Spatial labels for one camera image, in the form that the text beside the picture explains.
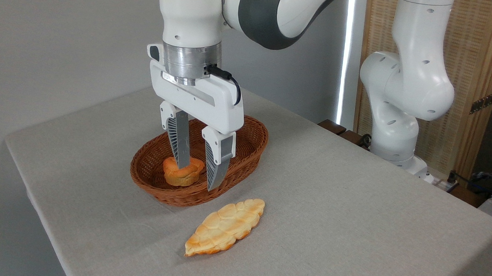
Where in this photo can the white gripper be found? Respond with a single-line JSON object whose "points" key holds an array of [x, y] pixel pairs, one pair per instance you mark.
{"points": [[205, 99]]}

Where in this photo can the round golden bread roll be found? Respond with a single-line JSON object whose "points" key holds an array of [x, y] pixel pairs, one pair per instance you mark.
{"points": [[183, 177]]}

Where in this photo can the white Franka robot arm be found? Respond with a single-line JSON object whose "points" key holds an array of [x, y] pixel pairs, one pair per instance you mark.
{"points": [[193, 15]]}

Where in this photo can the long braided bread loaf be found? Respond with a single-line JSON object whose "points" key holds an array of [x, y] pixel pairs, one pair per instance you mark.
{"points": [[223, 228]]}

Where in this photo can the brown wicker basket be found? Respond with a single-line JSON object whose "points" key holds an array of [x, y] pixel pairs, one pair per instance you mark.
{"points": [[248, 142]]}

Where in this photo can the dark brown wooden block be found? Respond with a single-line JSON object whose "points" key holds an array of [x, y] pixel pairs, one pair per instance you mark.
{"points": [[332, 127], [350, 137]]}

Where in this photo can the grey tablecloth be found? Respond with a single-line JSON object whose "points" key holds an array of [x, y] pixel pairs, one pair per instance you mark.
{"points": [[330, 228]]}

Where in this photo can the white power strip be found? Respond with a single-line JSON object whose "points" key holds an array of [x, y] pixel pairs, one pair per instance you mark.
{"points": [[444, 185]]}

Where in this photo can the black power plug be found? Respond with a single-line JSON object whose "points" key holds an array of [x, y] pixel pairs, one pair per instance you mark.
{"points": [[452, 177]]}

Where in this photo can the brown wooden board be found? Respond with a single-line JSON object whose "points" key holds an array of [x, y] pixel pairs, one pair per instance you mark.
{"points": [[469, 196]]}

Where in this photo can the dark metal hinge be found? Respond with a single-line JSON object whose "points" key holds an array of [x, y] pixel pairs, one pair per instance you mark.
{"points": [[483, 102]]}

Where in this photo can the wooden woven screen panel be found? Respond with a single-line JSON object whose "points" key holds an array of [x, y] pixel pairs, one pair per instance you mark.
{"points": [[473, 49]]}

